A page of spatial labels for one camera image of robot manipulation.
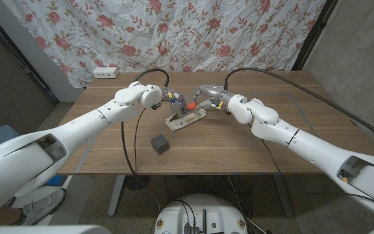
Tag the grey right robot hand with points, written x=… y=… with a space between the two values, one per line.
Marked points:
x=214 y=91

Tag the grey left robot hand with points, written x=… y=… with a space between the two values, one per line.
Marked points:
x=179 y=100

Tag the small red item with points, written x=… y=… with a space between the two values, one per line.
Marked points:
x=192 y=106

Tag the cream patterned pen bag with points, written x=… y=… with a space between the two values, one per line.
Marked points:
x=187 y=121

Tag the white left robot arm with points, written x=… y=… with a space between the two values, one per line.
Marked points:
x=76 y=130

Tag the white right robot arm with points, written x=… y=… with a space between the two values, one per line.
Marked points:
x=304 y=143

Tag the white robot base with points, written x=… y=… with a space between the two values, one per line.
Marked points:
x=219 y=211

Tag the gray block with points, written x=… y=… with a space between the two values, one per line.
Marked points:
x=159 y=144

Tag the floral backdrop cloth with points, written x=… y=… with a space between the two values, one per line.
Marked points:
x=174 y=32

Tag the white power strip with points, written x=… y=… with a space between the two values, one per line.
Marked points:
x=106 y=72

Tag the black round floor foot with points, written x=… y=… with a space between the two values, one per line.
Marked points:
x=137 y=182

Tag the white table leg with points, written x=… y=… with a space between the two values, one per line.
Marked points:
x=117 y=191

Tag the black backdrop stand pole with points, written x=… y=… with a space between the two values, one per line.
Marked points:
x=313 y=35

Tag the grey table leg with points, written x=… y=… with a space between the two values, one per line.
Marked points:
x=282 y=195

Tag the person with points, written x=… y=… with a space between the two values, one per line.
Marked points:
x=41 y=204

